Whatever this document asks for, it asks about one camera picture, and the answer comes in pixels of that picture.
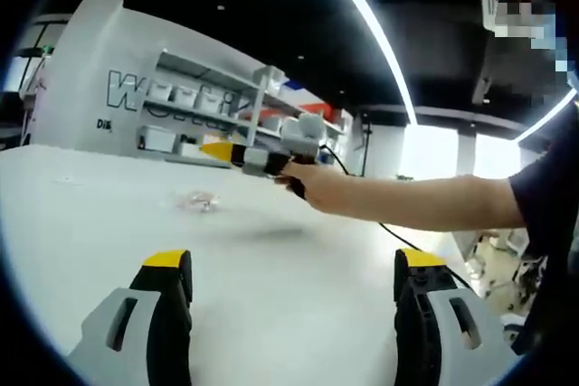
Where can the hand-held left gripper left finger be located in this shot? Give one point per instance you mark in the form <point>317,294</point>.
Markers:
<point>169,327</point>

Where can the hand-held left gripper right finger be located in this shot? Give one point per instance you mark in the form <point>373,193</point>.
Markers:
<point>418,332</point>

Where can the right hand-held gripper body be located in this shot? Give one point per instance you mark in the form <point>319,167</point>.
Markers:
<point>303,137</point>

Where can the clear resealable bag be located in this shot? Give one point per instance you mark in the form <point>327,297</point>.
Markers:
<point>199,201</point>

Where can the person's right hand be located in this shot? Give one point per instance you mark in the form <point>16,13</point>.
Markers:
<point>316,189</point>

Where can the grey metal shelf unit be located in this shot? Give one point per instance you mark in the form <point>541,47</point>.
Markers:
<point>235,101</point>

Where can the white storage bin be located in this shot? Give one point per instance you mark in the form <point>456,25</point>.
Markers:
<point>210,100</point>
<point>160,92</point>
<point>185,96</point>

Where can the large white storage box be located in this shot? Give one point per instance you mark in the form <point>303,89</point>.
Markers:
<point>158,138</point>

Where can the long ceiling light strip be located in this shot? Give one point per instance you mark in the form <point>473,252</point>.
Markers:
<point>375,29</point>

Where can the short ceiling light strip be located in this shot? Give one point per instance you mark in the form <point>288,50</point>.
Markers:
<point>547,115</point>

